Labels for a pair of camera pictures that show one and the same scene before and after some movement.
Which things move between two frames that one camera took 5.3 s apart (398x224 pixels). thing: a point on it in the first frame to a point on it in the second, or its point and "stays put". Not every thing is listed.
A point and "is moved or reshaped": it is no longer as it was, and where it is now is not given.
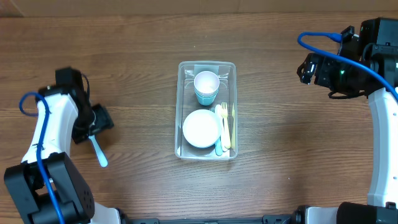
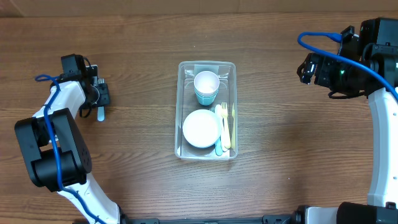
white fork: (103, 160) is moved or reshaped
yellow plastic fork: (224, 114) stays put
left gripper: (103, 121) to (103, 98)
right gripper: (324, 65) stays put
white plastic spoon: (218, 110) stays put
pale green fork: (223, 112) stays put
